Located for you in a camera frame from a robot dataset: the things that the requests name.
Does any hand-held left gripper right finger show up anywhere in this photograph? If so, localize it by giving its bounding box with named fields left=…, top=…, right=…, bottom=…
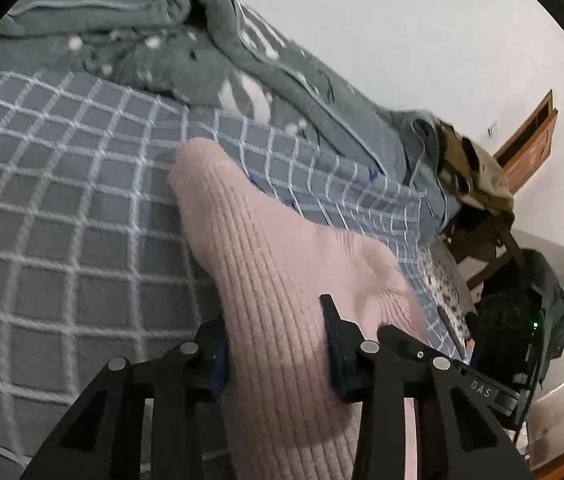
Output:
left=318, top=294, right=535, bottom=480

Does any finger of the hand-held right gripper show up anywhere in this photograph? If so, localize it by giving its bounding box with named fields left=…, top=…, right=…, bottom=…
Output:
left=377, top=324, right=520, bottom=413

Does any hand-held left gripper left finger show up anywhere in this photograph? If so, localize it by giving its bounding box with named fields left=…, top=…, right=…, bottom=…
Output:
left=19, top=317, right=231, bottom=480

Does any pink ribbed sweater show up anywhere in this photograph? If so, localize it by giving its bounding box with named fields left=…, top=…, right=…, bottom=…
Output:
left=168, top=139, right=463, bottom=480

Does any dark green jacket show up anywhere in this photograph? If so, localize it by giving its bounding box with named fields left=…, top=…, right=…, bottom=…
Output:
left=532, top=252, right=564, bottom=361

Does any floral sheet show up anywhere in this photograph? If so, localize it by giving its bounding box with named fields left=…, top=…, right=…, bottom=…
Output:
left=414, top=245, right=475, bottom=356

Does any wooden chair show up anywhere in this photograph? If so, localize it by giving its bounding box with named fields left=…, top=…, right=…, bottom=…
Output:
left=442, top=204, right=528, bottom=292

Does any wooden door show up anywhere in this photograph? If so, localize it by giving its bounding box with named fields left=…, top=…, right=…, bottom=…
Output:
left=492, top=89, right=560, bottom=196

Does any grey checked bedsheet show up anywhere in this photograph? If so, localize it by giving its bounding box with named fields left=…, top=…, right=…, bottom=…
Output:
left=0, top=70, right=463, bottom=480

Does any grey floral quilt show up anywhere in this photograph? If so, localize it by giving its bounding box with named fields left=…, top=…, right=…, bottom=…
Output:
left=0, top=0, right=459, bottom=237

